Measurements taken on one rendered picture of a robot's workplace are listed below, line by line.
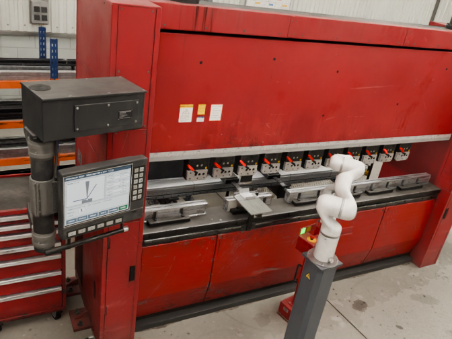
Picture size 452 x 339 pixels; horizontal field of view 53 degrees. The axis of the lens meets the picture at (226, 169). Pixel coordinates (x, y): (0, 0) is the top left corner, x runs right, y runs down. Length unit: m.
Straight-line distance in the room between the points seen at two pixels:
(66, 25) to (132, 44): 4.39
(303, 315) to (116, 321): 1.24
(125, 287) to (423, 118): 2.82
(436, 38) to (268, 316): 2.57
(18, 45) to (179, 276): 4.29
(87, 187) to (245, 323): 2.00
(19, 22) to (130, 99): 4.55
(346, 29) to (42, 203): 2.23
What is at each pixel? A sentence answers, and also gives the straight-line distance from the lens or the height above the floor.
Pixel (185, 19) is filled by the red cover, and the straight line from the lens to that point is 2.66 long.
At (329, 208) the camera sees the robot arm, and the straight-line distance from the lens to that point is 2.65.
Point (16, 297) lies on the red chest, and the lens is 3.42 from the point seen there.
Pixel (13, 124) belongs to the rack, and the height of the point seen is 1.02.
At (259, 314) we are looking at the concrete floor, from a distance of 3.88.
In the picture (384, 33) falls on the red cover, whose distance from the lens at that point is 3.57.
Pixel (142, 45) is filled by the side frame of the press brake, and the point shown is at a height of 2.11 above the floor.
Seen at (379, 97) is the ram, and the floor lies 1.76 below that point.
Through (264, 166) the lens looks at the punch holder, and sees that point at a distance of 3.31.
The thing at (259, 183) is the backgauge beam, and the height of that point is 0.92.
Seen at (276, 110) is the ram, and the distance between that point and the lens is 3.17.
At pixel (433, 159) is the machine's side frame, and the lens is 4.83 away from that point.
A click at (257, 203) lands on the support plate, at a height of 1.00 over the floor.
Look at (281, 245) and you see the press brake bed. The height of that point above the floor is 0.56.
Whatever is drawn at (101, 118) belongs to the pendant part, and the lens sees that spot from 2.14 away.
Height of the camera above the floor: 2.58
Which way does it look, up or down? 25 degrees down
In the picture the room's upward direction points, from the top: 9 degrees clockwise
